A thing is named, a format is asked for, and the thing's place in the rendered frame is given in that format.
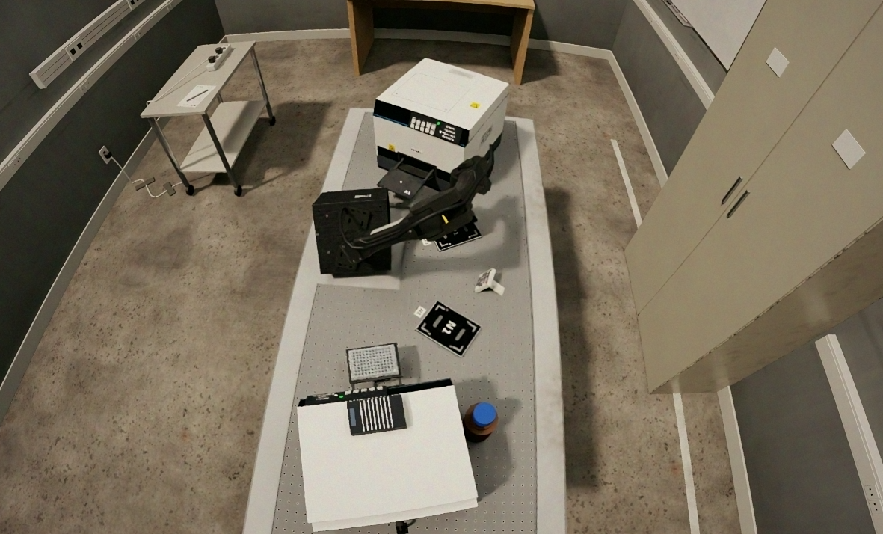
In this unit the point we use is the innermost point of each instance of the brown bottle with blue cap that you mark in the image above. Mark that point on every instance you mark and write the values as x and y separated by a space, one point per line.
479 422

